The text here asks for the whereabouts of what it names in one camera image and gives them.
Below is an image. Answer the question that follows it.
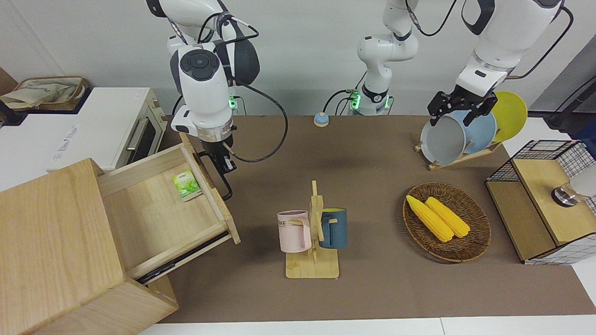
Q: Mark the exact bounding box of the white bulb with metal base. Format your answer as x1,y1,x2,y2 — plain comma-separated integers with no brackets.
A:
552,163,596,207

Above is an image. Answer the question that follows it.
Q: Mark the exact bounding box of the light wooden drawer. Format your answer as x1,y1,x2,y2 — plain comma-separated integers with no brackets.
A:
97,135,242,284

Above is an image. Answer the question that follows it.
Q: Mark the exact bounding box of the wire box with wooden lid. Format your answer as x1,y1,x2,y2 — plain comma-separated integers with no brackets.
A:
485,140,596,266

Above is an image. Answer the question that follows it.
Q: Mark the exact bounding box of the green tea bag packet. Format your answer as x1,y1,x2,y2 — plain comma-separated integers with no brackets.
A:
172,170,202,201

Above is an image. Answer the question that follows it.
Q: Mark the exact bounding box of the black metal drawer handle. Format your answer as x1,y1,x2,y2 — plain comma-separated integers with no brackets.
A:
197,151,233,201

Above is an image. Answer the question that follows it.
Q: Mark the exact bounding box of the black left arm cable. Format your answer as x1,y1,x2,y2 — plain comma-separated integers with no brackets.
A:
404,0,574,80

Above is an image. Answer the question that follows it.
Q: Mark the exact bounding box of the light wooden cabinet box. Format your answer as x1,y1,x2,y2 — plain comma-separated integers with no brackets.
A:
0,158,179,335

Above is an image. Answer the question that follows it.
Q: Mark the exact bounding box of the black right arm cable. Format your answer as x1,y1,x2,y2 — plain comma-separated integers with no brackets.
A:
197,12,289,163

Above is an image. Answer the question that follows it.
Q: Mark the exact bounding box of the yellow plate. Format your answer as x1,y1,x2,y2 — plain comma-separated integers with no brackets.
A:
491,91,528,143

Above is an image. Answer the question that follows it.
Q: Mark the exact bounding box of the grey plate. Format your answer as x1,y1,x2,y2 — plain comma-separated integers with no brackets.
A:
420,115,467,167

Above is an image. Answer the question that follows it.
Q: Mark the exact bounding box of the light blue plate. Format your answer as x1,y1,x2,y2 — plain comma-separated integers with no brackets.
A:
451,109,498,155

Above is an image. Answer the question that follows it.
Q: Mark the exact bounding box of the brown table mat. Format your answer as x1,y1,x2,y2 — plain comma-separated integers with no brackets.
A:
158,115,596,324

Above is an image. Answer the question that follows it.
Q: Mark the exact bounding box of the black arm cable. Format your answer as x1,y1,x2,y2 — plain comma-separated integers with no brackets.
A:
197,12,289,163
404,0,574,80

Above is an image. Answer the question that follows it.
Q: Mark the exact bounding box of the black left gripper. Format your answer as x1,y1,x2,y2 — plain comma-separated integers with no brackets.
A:
427,84,498,127

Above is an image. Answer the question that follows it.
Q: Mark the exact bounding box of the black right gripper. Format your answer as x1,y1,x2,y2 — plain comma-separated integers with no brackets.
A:
200,136,238,175

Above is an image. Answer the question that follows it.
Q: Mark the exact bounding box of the brown wicker basket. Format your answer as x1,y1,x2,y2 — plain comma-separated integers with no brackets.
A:
402,182,492,263

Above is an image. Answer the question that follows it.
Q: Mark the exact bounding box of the beige paper bag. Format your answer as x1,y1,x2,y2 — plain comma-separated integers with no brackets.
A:
0,76,89,112

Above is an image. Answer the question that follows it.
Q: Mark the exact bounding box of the black left base cable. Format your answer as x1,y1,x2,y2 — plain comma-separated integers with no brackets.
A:
323,70,369,116

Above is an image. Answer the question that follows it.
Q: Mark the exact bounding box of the white toaster oven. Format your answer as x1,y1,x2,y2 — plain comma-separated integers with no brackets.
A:
46,87,168,173

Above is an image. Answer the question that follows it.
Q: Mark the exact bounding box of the wooden plate rack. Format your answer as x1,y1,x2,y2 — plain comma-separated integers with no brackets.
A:
414,141,503,171

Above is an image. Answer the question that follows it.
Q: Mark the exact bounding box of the pink mug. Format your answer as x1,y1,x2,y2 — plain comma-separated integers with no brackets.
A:
277,210,312,253

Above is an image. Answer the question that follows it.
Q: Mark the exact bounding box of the black stand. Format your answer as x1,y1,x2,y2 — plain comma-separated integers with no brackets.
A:
526,79,596,140

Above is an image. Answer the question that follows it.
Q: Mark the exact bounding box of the wooden mug rack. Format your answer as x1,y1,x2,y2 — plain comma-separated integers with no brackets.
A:
285,181,340,280

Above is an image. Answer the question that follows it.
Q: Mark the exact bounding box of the dark blue mug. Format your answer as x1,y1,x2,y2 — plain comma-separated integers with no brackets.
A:
319,208,348,249

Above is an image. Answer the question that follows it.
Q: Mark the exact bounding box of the yellow corn cob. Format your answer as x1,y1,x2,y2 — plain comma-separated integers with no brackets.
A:
425,196,471,238
406,194,454,243

